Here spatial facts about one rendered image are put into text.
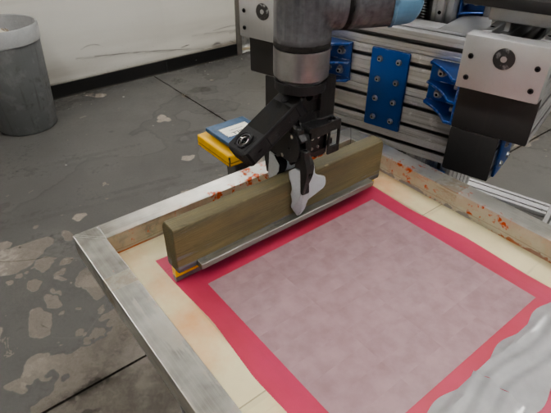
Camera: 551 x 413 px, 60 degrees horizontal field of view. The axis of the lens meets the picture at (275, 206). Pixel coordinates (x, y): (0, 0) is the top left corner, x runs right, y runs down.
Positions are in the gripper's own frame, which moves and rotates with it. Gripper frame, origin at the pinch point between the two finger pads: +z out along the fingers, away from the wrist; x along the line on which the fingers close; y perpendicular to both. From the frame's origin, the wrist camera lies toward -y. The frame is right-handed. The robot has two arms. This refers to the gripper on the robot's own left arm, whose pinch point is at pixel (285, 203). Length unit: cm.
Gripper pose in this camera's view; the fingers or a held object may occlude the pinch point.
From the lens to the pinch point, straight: 75.4
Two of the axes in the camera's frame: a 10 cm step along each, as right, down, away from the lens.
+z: -0.1, 8.1, 5.8
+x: -6.2, -4.6, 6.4
